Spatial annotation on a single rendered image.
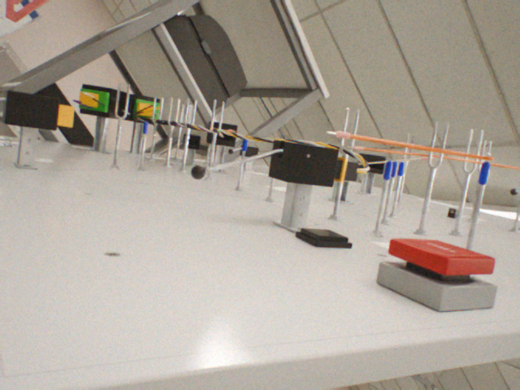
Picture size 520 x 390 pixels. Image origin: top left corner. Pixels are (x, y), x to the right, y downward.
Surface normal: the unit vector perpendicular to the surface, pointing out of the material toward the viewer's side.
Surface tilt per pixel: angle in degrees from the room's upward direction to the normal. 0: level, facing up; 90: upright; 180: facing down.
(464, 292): 90
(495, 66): 180
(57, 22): 90
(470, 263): 90
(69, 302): 50
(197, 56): 90
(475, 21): 180
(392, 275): 140
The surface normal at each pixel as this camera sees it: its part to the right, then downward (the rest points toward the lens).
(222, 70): 0.54, 0.20
